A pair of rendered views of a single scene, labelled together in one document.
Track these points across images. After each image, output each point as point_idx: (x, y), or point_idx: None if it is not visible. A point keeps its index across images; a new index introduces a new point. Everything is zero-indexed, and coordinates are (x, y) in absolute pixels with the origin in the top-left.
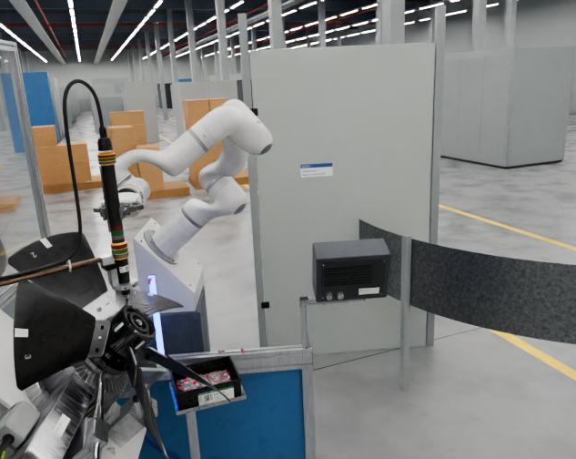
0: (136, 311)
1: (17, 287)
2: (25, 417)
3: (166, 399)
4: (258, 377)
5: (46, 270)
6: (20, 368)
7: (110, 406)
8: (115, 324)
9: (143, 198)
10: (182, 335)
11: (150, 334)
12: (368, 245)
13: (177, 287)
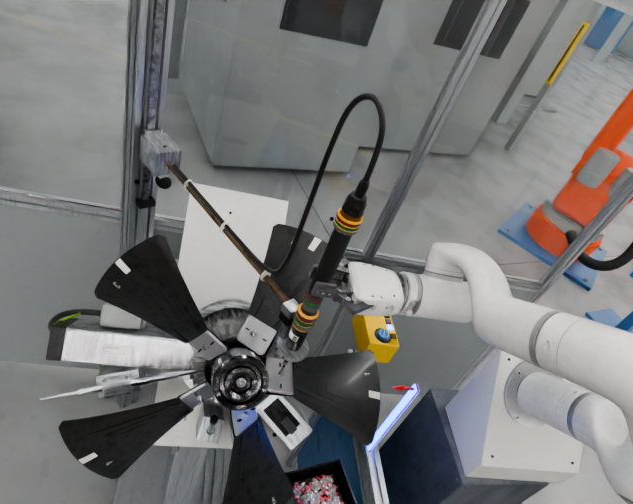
0: (260, 375)
1: (152, 236)
2: (122, 317)
3: (350, 472)
4: None
5: (250, 258)
6: (104, 284)
7: None
8: (224, 356)
9: (410, 311)
10: (437, 469)
11: (234, 403)
12: None
13: (478, 438)
